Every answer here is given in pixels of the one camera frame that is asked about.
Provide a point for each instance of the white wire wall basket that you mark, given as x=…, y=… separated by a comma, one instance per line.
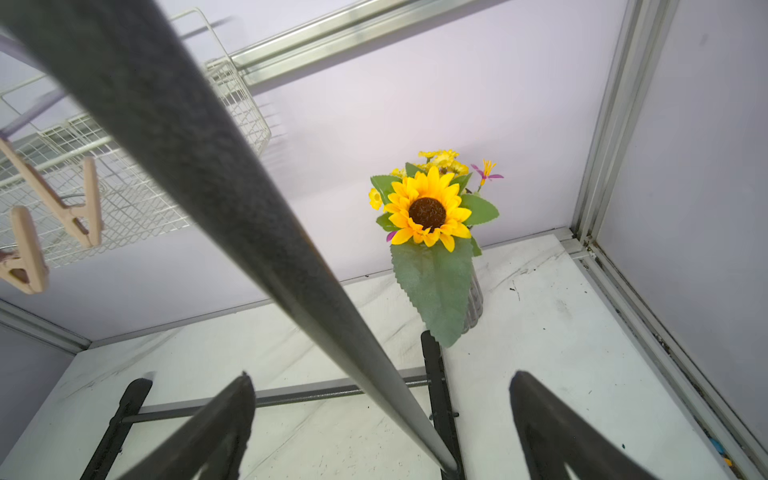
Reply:
x=125, y=65

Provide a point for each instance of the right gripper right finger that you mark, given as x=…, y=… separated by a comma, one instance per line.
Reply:
x=556, y=441

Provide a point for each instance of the dark ribbed vase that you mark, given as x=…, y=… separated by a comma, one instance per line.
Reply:
x=475, y=304

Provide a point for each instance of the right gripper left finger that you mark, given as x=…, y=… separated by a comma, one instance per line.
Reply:
x=211, y=444

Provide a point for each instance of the black clothes rack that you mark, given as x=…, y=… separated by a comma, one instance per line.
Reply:
x=290, y=269

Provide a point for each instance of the sunflower bouquet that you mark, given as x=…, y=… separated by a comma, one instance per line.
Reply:
x=428, y=211

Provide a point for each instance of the lilac clip hanger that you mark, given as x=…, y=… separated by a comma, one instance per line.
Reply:
x=52, y=188

